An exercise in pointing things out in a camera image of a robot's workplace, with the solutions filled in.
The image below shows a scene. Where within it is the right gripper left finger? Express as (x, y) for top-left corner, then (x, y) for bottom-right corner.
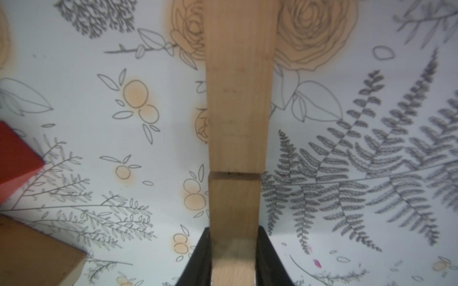
(176, 227), (212, 286)

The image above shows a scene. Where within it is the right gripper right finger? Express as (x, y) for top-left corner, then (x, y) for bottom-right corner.
(255, 226), (294, 286)

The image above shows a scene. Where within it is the wooden block bottom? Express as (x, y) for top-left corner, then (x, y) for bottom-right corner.
(208, 172), (261, 286)

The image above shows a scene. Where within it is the wooden block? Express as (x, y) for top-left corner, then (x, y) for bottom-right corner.
(203, 1), (279, 174)
(1, 215), (87, 286)
(208, 172), (261, 286)

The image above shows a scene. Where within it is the red block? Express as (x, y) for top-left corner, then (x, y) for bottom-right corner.
(1, 121), (44, 204)

